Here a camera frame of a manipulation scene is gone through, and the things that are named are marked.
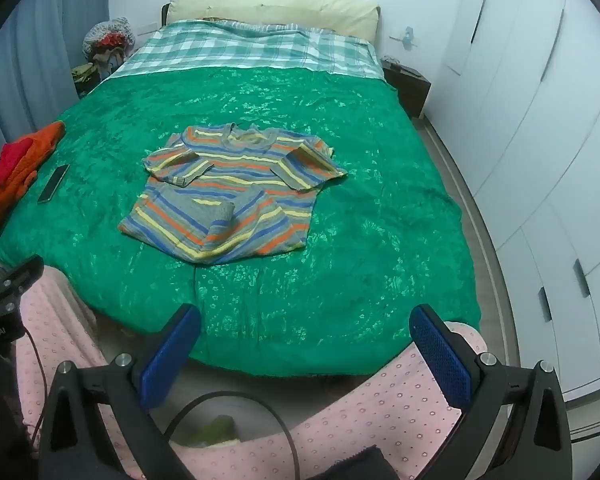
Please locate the striped knit sweater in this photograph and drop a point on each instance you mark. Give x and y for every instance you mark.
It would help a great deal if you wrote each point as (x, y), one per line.
(240, 195)

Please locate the white wardrobe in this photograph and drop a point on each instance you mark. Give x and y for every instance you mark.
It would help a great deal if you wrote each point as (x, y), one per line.
(540, 150)

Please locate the grey knitted bag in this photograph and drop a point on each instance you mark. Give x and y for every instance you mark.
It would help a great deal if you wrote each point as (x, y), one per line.
(105, 32)

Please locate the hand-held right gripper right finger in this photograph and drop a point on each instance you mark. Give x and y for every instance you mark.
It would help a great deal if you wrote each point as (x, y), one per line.
(440, 360)

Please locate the green floral blanket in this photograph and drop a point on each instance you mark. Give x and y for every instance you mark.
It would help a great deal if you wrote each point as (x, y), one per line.
(370, 240)

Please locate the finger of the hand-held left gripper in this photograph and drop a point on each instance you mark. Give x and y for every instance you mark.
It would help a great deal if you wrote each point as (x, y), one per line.
(25, 272)

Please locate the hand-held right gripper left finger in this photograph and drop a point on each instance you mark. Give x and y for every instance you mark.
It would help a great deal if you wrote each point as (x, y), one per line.
(169, 357)

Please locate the red cloth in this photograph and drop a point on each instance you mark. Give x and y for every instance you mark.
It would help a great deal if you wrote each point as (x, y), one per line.
(10, 160)

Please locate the dark cloth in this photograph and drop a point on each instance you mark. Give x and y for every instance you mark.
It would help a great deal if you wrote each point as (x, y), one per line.
(360, 465)

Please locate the pile of clothes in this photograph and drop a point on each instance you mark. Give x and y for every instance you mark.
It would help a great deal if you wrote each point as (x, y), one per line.
(92, 70)

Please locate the grey curtain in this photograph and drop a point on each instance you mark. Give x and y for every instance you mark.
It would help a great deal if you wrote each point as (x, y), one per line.
(35, 70)

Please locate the person's left leg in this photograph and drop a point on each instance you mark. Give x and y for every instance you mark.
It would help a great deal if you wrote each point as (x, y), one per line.
(55, 330)

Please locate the yellow-green cloth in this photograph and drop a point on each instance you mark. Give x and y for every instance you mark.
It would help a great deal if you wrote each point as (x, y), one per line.
(215, 430)

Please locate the cream pillow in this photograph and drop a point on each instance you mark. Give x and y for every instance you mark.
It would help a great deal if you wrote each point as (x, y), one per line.
(280, 10)

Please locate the green plaid bed sheet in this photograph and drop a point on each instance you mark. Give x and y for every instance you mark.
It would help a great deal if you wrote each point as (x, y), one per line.
(250, 47)

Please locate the dark wooden nightstand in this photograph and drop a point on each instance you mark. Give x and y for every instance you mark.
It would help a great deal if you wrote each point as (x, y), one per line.
(410, 87)

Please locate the blue wall fixture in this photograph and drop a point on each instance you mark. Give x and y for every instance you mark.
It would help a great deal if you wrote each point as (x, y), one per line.
(407, 37)

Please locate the black smartphone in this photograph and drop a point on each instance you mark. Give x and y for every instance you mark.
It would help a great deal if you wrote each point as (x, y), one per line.
(54, 183)

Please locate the dark bed frame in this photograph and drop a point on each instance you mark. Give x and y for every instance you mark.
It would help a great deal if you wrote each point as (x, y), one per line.
(164, 12)

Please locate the orange cloth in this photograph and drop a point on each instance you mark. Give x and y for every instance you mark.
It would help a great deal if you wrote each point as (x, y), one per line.
(27, 170)

